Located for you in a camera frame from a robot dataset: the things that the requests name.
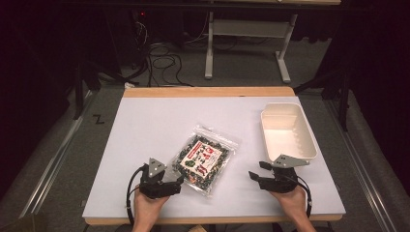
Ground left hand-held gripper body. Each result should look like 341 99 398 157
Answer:
138 157 177 199

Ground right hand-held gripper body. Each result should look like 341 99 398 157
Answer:
260 154 311 194

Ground clear bag of dark snacks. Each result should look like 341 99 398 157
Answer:
169 124 242 198

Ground white plastic bin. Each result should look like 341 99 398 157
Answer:
259 101 319 163

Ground person's right hand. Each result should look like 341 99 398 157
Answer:
270 185 311 223

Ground person's left hand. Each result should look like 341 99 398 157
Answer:
132 186 171 224

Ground white table mat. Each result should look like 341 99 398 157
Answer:
81 96 347 218

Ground wooden table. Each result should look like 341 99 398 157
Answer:
82 85 344 226

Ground black metal stand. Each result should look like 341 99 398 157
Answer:
72 59 143 121
292 69 353 132

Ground power strip with red light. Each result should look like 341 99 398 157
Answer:
131 9 150 21

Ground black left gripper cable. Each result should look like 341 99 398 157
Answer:
126 164 148 226

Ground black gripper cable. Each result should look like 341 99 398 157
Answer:
294 175 313 218
126 164 148 226

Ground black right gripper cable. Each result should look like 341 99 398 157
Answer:
294 175 313 218

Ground aluminium floor rail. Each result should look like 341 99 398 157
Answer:
323 98 410 232
18 90 98 220

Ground black cables on floor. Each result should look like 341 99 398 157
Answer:
129 18 207 89

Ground white metal desk frame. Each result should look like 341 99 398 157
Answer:
204 11 300 84

